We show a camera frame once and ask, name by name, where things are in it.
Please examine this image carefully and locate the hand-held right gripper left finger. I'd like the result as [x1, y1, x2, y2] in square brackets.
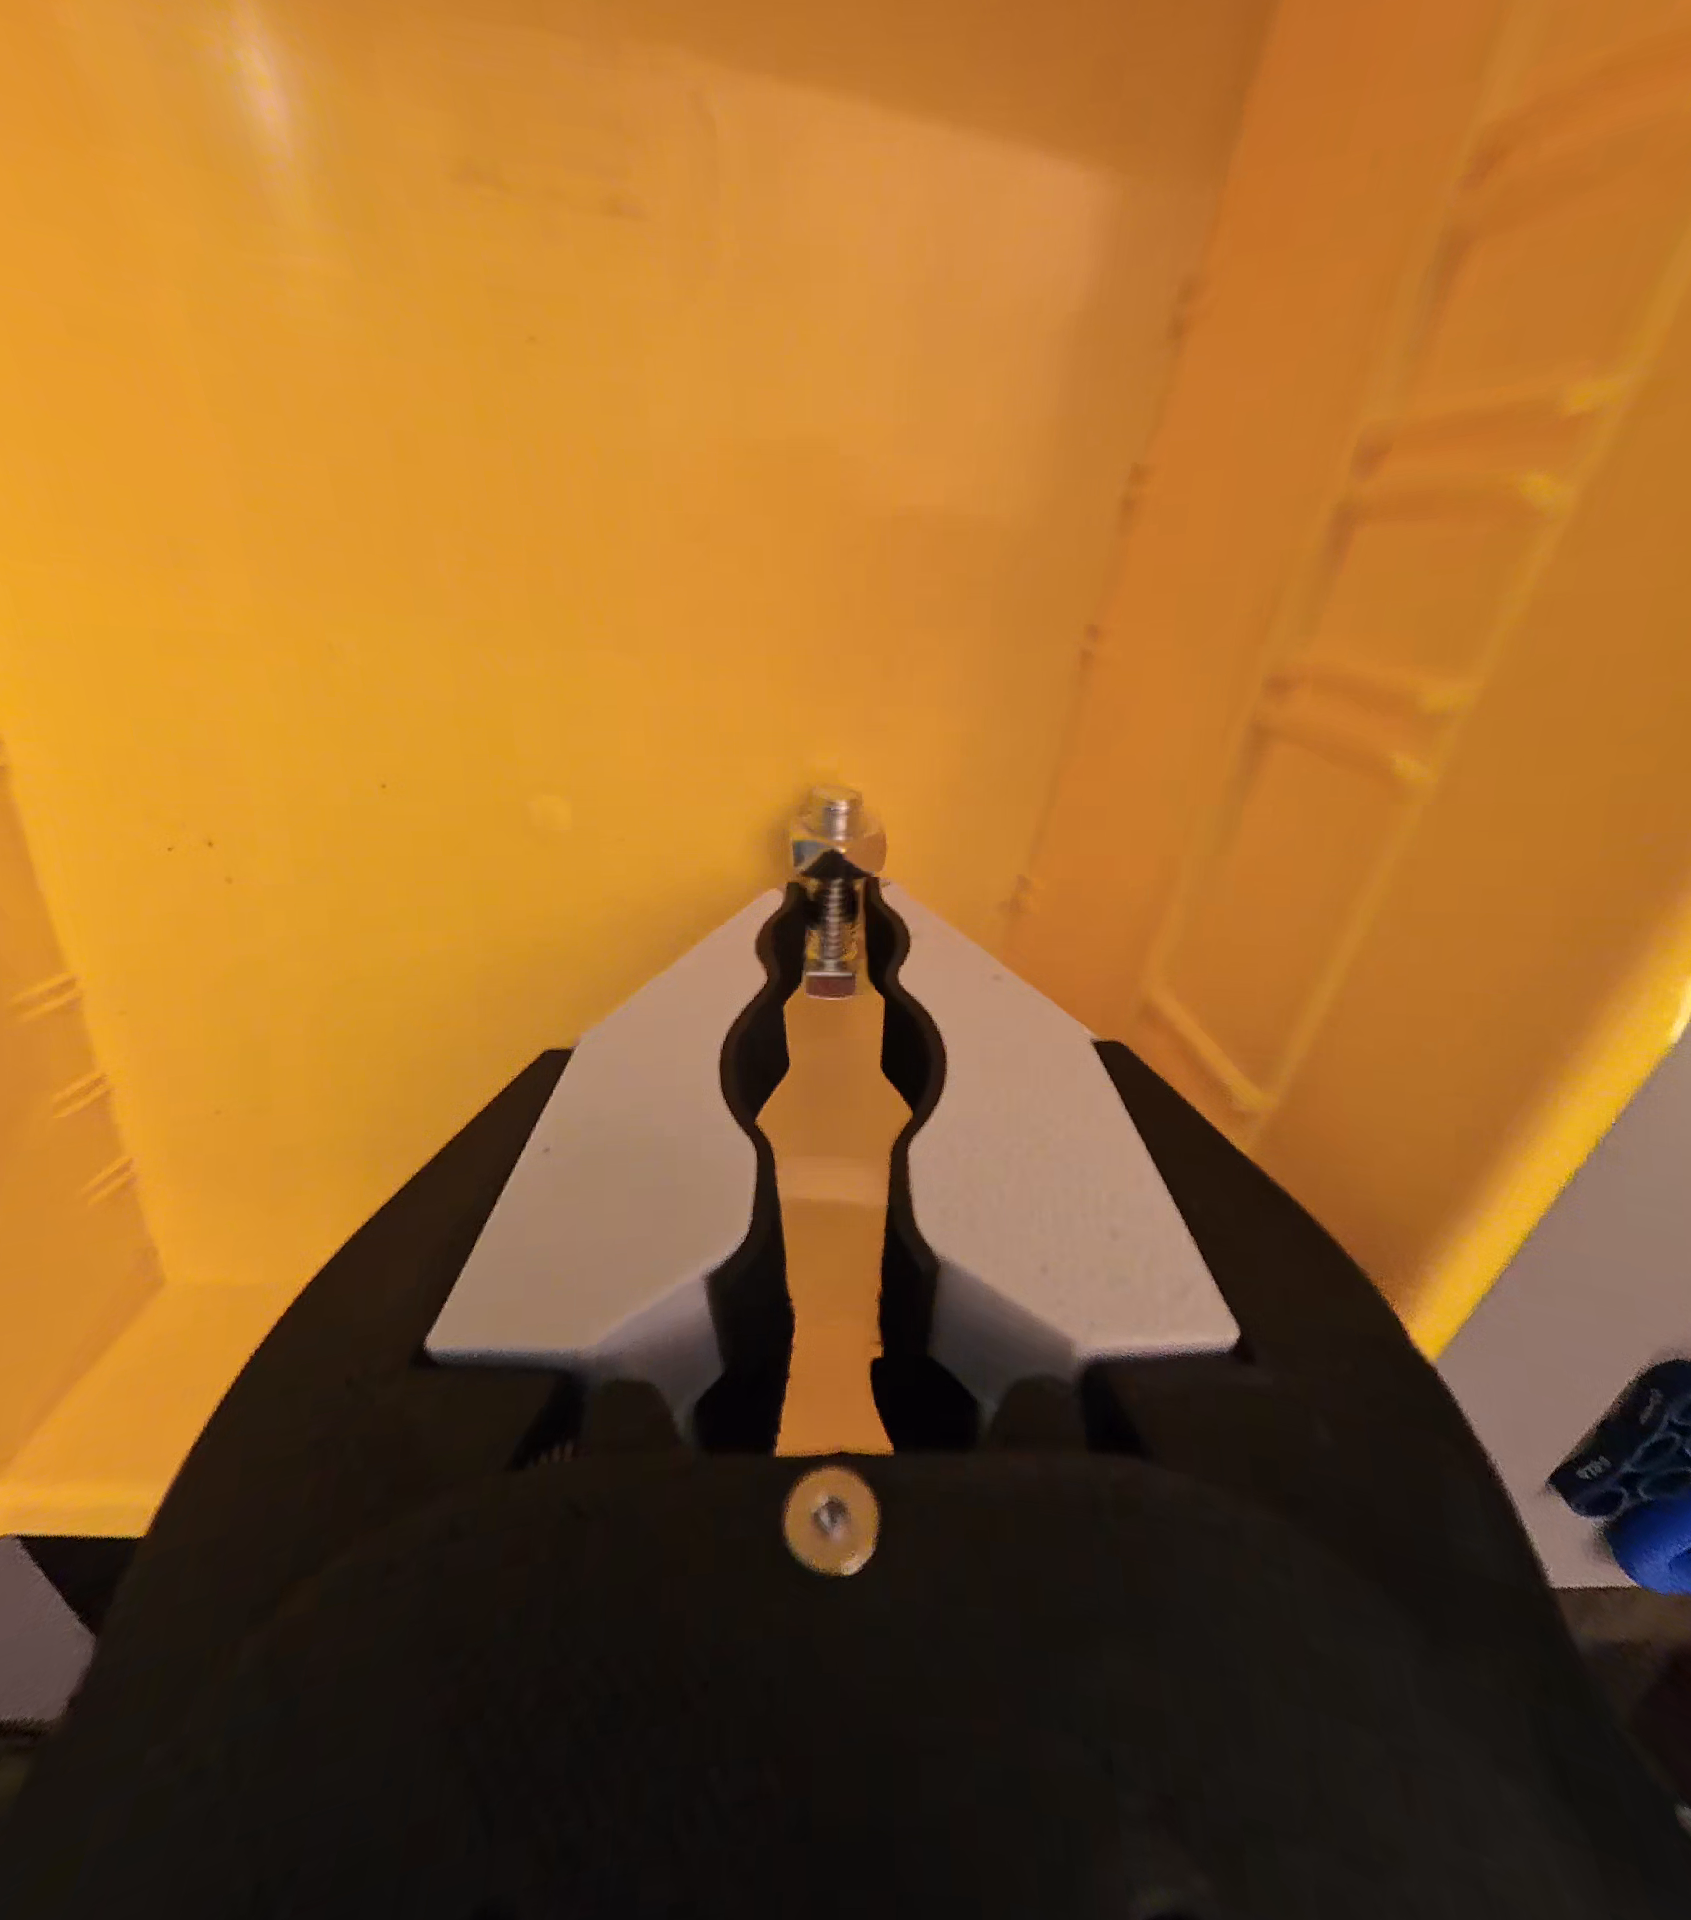
[425, 884, 805, 1454]

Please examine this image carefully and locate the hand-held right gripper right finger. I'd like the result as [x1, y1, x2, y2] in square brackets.
[859, 882, 1241, 1454]

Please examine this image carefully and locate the yellow plastic bin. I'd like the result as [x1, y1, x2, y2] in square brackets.
[0, 0, 1691, 1625]

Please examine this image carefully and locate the steel hex bolt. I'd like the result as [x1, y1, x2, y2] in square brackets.
[789, 785, 889, 1003]

